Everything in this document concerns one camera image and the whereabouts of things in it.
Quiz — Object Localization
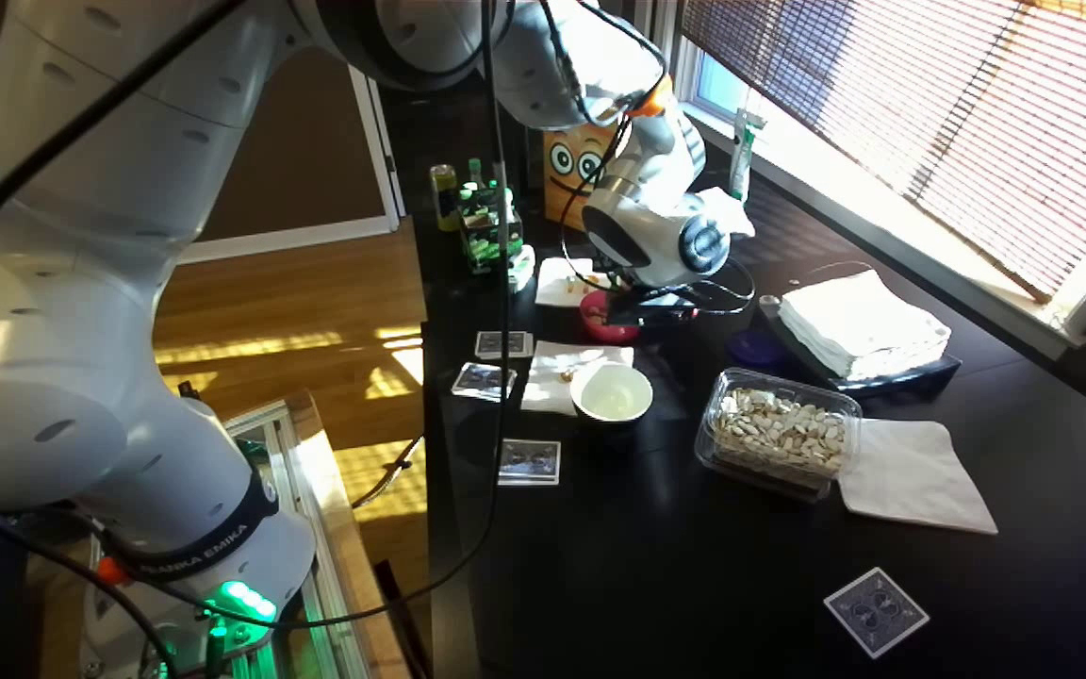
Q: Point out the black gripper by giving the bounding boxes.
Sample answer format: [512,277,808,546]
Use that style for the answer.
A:
[621,280,713,329]

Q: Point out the pink plastic bowl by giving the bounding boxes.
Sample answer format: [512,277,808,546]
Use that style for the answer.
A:
[577,292,641,346]

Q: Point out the white round bowl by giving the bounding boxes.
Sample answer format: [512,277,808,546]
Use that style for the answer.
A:
[567,358,656,428]

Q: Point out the clear plastic food container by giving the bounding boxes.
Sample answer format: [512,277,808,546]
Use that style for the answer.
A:
[689,368,863,507]

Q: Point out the orange box with cartoon face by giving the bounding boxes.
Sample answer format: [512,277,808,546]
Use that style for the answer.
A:
[538,120,627,239]

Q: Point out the pale cereal flakes heap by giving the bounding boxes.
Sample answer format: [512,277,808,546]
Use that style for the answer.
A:
[704,384,854,482]

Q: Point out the green and white tube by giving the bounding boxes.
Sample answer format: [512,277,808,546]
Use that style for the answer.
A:
[729,106,768,205]

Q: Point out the blue-backed playing card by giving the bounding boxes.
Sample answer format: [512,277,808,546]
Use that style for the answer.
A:
[824,562,934,666]
[448,358,522,408]
[493,433,567,491]
[473,329,537,363]

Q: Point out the stack of white napkins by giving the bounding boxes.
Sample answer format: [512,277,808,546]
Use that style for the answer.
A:
[775,268,957,389]

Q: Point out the green bottle pack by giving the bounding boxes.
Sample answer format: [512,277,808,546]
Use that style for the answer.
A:
[458,156,537,280]

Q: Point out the plain white napkin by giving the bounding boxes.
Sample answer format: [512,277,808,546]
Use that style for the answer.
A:
[837,415,1005,539]

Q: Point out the window blinds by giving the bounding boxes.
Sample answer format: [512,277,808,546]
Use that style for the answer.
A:
[675,0,1086,302]

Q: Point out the black hanging cable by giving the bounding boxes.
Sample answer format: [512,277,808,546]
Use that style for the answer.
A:
[0,0,512,635]

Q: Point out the white window frame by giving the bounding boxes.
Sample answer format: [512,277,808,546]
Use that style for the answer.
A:
[671,33,1086,371]

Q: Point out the white door frame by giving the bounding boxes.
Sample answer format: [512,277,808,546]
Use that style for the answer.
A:
[172,62,404,268]

